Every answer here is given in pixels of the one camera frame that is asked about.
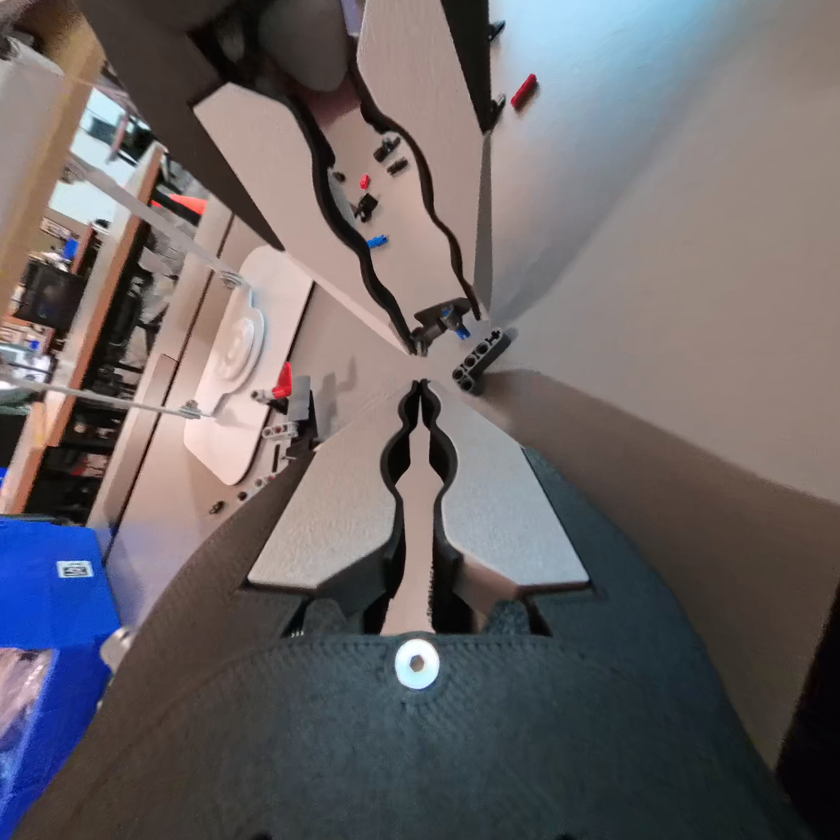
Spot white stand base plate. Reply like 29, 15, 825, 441
183, 245, 316, 487

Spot blue plastic bin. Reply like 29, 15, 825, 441
0, 515, 123, 840

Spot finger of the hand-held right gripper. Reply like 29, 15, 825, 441
192, 81, 422, 357
356, 0, 494, 324

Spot clear plastic bags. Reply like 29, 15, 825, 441
0, 646, 55, 791

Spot dark grey lego angled beam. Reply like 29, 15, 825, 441
451, 327, 511, 396

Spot dark grey lego connector piece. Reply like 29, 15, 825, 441
411, 298, 475, 357

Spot black box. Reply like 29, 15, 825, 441
18, 261, 84, 330

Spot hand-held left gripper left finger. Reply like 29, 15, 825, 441
247, 379, 422, 599

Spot grey red lego sub-assembly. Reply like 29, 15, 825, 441
251, 360, 324, 455

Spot wooden edged desk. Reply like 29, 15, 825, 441
0, 143, 166, 514

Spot orange red object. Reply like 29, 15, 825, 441
163, 192, 209, 228

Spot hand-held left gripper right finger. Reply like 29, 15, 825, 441
419, 379, 591, 602

